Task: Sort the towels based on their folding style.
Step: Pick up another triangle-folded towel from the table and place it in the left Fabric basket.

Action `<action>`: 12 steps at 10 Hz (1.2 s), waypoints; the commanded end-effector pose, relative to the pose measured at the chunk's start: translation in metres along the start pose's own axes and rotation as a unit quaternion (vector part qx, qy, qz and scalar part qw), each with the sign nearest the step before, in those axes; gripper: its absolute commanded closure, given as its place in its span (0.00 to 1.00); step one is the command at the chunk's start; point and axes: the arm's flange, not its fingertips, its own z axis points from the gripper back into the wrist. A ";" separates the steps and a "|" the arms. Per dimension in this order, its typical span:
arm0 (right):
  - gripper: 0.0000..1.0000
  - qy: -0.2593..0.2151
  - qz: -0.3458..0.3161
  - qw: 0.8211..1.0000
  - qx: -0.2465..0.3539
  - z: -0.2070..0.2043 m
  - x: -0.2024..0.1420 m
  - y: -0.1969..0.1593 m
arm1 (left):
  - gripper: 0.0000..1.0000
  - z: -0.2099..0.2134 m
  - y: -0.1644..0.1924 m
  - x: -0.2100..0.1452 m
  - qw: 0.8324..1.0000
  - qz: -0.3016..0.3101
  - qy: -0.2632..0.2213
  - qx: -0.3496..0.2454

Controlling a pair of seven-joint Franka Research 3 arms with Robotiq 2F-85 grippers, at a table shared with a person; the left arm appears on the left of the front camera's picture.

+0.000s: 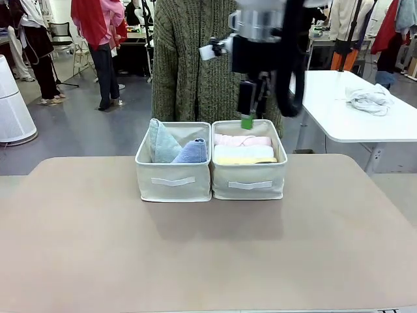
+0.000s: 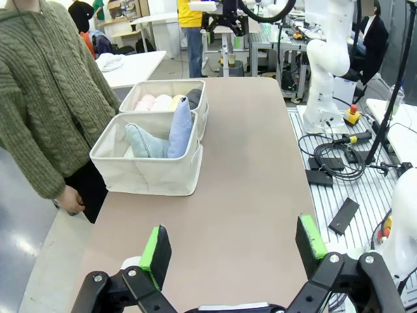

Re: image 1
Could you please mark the yellow towel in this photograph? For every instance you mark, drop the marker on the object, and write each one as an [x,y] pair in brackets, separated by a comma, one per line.
[234,160]

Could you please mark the person in olive sweater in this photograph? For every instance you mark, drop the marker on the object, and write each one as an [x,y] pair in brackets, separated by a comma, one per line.
[182,65]

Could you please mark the mannequin with orange trousers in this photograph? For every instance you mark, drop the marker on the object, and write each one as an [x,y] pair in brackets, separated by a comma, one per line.
[345,29]

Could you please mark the white air purifier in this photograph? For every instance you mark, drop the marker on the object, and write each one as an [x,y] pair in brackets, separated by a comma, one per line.
[13,107]

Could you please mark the white step stool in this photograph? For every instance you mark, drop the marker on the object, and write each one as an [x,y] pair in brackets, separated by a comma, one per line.
[82,60]

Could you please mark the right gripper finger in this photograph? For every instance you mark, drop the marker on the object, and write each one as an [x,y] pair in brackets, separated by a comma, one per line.
[246,104]
[263,94]

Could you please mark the beige fabric bin, rolled towels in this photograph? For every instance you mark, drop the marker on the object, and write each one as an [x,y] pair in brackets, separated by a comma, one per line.
[247,192]

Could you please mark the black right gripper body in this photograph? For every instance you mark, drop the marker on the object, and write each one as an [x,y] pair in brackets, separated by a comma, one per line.
[251,53]

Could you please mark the white towel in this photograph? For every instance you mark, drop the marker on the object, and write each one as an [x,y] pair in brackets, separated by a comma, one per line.
[242,151]

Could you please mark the red hanging garment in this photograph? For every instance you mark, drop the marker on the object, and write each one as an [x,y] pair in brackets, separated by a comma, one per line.
[387,26]

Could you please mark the crumpled white cloth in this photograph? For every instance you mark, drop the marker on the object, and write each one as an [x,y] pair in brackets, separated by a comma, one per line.
[369,99]

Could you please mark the light blue cone towel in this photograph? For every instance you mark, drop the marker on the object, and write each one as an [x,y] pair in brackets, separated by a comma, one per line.
[163,143]

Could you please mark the person in red hood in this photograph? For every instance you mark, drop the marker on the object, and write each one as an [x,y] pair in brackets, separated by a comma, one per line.
[97,39]

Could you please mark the black tripod stand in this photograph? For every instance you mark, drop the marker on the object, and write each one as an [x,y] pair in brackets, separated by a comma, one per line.
[148,39]

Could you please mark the black mesh office chair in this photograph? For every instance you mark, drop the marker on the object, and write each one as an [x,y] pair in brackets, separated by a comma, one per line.
[60,34]

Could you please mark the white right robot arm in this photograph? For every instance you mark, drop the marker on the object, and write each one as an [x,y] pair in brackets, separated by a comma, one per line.
[257,21]

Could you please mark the beige fabric bin, cone towels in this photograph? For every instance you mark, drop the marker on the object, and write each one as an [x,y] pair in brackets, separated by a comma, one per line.
[172,189]

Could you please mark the pink towel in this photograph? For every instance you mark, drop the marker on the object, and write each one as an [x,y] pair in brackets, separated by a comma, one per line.
[234,140]

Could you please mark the white side table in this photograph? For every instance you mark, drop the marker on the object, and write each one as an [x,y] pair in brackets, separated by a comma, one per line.
[345,124]

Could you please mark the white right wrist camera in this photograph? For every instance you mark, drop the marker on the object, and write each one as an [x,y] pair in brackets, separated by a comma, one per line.
[208,52]

